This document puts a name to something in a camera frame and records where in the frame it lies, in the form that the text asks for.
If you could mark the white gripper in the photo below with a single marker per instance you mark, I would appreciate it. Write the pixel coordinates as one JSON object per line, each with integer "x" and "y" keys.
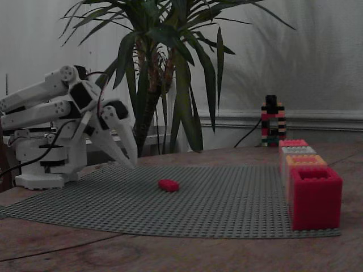
{"x": 100, "y": 128}

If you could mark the small red brick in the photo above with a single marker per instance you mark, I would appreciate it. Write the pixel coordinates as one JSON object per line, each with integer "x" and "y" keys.
{"x": 169, "y": 185}

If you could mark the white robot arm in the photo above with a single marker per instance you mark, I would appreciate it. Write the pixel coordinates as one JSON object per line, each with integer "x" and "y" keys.
{"x": 34, "y": 113}

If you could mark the grey studded baseplate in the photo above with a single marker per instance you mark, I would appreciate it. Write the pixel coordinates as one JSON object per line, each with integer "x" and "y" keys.
{"x": 198, "y": 209}

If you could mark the multicolour brick tower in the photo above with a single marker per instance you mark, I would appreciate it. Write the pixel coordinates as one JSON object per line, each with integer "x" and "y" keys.
{"x": 272, "y": 124}

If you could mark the pink brick box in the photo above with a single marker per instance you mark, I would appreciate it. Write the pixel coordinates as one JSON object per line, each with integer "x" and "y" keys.
{"x": 293, "y": 142}

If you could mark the white brick box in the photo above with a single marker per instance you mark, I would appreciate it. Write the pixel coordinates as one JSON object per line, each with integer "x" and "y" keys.
{"x": 297, "y": 150}

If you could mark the orange brick box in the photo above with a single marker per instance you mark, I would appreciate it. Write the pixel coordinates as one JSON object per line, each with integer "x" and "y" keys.
{"x": 322, "y": 161}

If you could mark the red hollow brick box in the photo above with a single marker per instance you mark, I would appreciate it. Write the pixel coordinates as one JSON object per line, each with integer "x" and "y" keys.
{"x": 316, "y": 204}

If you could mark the green potted palm plant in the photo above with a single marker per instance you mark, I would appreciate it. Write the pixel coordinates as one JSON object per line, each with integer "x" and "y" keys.
{"x": 154, "y": 82}

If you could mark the small black camera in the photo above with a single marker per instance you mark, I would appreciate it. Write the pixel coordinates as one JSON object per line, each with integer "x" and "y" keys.
{"x": 271, "y": 99}

